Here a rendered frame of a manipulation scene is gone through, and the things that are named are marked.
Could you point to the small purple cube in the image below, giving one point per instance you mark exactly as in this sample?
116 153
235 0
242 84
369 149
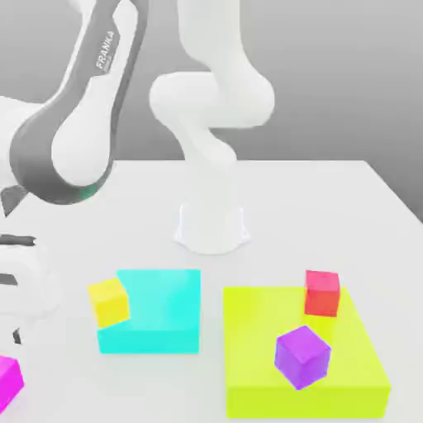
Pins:
302 358

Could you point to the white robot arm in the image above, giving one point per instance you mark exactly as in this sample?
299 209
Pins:
211 99

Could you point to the small red cube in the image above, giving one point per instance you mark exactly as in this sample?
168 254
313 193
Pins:
322 295

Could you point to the large cyan box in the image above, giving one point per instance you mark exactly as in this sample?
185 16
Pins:
165 304

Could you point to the small yellow cube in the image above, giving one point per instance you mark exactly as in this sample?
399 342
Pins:
109 304

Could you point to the small magenta cube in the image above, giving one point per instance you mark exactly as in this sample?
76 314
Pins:
8 380

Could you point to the large lime box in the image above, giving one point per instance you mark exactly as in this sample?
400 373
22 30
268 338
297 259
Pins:
257 330

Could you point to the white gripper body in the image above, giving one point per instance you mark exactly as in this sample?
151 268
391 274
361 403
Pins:
19 330

